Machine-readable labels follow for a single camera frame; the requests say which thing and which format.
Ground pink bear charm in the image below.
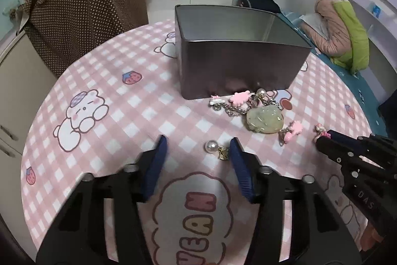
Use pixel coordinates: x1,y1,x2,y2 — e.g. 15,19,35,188
229,91,251,106

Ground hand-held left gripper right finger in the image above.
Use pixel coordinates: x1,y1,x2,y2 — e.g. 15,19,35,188
229,137,363,265

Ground grey metal tin box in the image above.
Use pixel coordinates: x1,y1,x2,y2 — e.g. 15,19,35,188
174,4,314,101

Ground dark cloth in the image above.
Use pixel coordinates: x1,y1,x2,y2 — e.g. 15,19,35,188
377,94,397,137

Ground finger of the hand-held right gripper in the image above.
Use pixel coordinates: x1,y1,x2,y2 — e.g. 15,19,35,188
315,139,351,167
324,129,377,151

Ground pink padded jacket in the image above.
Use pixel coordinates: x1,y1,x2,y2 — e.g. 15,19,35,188
301,0,345,56

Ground pale green jade pendant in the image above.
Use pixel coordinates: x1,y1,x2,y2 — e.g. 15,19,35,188
246,105,285,134

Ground pearl earring with gold charm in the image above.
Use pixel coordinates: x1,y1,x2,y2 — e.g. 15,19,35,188
203,141,232,161

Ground brown dotted cloth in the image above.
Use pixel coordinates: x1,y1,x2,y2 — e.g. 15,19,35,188
22,0,148,78

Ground pink checked cartoon tablecloth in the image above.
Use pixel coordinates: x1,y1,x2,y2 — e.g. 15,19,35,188
21,18,377,265

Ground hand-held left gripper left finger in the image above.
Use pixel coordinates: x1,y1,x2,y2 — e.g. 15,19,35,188
35,135,168,265

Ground dark folded clothing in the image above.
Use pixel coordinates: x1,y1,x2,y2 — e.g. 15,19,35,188
239,0,283,16

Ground jade pendant charm bracelet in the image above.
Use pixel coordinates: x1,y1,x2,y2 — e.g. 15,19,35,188
214,97,283,118

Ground white cloth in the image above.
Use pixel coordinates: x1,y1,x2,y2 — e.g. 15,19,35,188
302,13,327,36

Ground green padded jacket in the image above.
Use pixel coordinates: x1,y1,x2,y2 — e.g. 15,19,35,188
330,0,369,76

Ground small pink charm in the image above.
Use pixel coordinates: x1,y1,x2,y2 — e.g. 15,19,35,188
315,124,332,141

